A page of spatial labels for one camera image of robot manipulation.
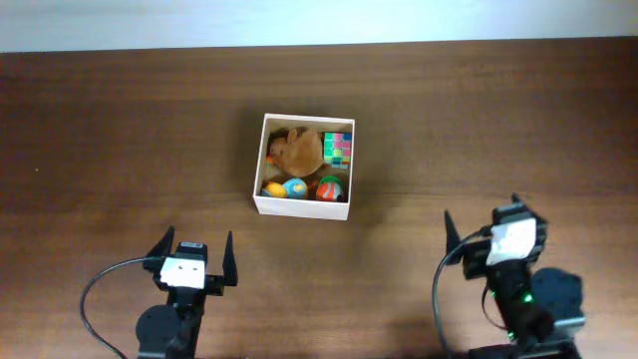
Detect pink cardboard box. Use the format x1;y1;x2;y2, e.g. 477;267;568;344
252;114;355;220

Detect green lattice ball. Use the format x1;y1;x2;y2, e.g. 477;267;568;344
319;176;342;185

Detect brown plush chicken toy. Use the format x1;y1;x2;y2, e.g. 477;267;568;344
268;129;324;178

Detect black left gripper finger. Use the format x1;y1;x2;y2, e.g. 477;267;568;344
146;226;175;258
222;230;238;286

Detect red white ball toy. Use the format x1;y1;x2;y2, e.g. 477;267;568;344
315;180;345;202

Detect colourful puzzle cube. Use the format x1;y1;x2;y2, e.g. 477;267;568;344
323;132;353;170

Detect orange blue duck toy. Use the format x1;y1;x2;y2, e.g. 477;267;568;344
260;178;310;199

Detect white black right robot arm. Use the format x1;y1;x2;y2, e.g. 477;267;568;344
432;193;586;359

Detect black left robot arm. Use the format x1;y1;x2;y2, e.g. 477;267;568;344
136;227;238;359

